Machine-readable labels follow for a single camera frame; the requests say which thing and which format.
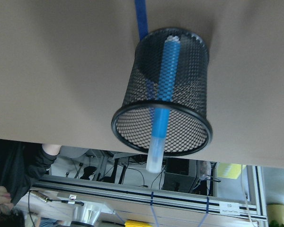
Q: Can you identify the blue marker pen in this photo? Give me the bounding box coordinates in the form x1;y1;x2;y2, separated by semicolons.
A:
146;35;181;173

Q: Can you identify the far black mesh cup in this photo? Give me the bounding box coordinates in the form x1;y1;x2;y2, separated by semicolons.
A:
111;28;213;157

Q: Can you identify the person in black jacket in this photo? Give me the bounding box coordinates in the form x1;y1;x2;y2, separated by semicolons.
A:
0;139;61;227

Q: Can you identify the aluminium rail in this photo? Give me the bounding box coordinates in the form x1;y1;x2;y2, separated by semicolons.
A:
34;175;267;222

